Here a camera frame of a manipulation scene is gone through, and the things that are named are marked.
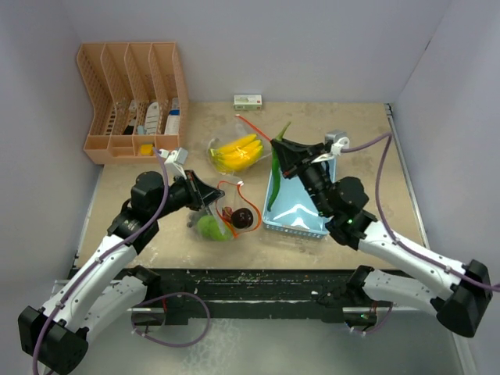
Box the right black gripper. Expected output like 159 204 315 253
273 137 334 217

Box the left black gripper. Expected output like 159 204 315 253
151 169 224 220

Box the green cucumber toy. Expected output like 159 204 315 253
266 147 280 212

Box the red grapes bunch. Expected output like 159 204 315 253
222 206 233 222

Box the green cabbage toy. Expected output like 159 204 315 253
196 215 232 241

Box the dark brown mangosteen toy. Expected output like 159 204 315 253
230 208 254 229

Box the yellow banana bunch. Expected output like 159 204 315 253
209 134 263 173

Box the clear zip bag orange zipper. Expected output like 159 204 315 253
205 112 282 177

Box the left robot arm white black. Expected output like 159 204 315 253
18 170 224 374

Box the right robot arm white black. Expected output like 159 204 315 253
271 135 499 338

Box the light blue plastic basket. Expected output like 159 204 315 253
262 172 329 239

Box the small white green box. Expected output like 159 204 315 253
233 94 263 111

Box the yellow item in organizer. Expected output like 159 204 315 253
139 144 154 157

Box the white blue item in organizer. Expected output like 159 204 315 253
163 98 180 135

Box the white bottle in organizer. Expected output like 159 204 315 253
144 102 160 135

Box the orange desk file organizer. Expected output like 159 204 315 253
77 41 189 165

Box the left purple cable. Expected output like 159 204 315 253
31 147 171 375

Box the purple cable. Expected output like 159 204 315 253
31 147 171 375
339 131 500 294

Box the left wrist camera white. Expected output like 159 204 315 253
159 147 188 178

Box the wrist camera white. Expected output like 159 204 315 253
159 147 188 178
312 130 350 163

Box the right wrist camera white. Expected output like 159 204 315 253
312 130 350 163

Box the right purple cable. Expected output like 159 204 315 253
339 131 500 294

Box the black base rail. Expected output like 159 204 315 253
50 267 430 325

